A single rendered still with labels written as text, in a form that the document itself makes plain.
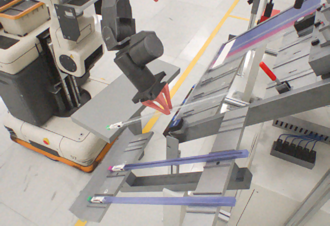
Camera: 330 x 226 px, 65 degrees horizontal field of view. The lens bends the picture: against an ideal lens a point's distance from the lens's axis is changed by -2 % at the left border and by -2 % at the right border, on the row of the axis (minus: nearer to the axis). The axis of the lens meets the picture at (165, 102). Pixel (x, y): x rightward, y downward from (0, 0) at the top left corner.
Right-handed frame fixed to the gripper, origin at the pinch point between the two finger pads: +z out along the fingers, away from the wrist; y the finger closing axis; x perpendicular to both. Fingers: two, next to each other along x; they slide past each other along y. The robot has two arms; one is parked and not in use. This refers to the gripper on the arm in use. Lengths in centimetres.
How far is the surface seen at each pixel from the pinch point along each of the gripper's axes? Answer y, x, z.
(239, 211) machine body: 11, 17, 66
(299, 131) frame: 42, -11, 54
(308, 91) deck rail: 10.9, -30.9, 13.0
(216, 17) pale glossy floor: 252, 98, 46
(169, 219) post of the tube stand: -14.0, 17.6, 31.6
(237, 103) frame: 82, 33, 59
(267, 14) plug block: 38.6, -22.1, 0.4
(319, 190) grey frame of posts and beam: 6, -22, 46
